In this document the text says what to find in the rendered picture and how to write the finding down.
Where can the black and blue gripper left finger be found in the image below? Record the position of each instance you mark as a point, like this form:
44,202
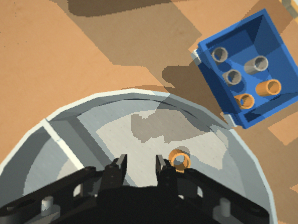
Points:
57,198

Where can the blue crate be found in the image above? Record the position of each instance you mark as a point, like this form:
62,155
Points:
253,36

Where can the grey metal sleeve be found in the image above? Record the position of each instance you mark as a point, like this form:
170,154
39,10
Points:
221,53
235,76
261,64

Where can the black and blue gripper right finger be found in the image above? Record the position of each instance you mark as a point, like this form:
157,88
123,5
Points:
219,202

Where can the bronze bushing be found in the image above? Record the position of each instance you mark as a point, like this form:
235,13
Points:
186,163
248,101
265,89

